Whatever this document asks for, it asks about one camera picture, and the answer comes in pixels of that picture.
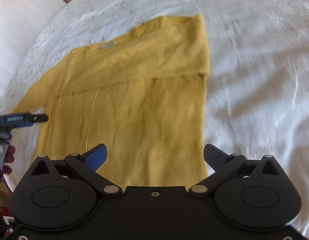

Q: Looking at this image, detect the yellow knit sweater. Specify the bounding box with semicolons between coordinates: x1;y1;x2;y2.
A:
16;14;210;187

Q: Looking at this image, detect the hand in maroon glove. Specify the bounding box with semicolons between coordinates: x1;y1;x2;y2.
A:
0;143;16;175

